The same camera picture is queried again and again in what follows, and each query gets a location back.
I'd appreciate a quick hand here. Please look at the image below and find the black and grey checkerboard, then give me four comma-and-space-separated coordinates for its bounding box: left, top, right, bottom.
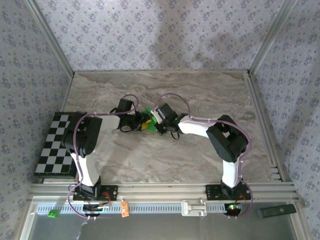
34, 111, 78, 179

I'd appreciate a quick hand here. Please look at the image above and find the orange tag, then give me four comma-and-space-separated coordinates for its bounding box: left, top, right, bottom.
120, 201, 130, 218

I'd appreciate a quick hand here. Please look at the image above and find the round black controller board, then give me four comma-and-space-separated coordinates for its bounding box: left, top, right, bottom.
82, 202, 112, 217
223, 202, 245, 216

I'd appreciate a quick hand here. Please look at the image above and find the black remote control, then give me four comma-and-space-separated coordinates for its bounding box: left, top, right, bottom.
256, 203, 298, 220

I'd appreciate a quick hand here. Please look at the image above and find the right gripper thin black cable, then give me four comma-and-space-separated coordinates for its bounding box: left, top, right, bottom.
169, 128, 181, 141

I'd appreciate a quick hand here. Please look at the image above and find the gripper thin black cable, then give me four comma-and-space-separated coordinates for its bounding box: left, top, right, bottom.
119, 124, 137, 133
169, 128, 181, 141

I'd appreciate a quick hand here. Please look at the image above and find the left gripper thin black cable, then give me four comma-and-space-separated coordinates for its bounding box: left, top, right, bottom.
119, 124, 137, 133

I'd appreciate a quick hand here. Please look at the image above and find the aluminium mounting rail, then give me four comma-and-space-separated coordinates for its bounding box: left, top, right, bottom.
28, 182, 300, 203

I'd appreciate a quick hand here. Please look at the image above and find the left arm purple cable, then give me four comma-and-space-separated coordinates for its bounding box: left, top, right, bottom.
66, 93, 140, 221

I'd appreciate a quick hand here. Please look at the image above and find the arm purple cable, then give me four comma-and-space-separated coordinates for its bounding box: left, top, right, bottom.
66, 93, 140, 221
156, 92, 254, 221

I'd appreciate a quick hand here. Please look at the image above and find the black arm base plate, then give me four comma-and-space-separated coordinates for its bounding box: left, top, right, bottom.
72, 184, 119, 202
205, 184, 252, 201

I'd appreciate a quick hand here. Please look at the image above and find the grey slotted cable duct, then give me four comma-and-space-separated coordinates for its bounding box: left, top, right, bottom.
33, 201, 253, 215

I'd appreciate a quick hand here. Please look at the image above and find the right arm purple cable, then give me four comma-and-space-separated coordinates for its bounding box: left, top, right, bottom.
156, 92, 254, 221

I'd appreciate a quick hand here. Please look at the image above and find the white plastic bracket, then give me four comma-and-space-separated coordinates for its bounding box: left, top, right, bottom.
180, 198, 208, 217

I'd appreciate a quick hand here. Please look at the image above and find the aluminium frame post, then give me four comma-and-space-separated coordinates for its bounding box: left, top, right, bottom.
247, 0, 298, 75
26, 0, 75, 76

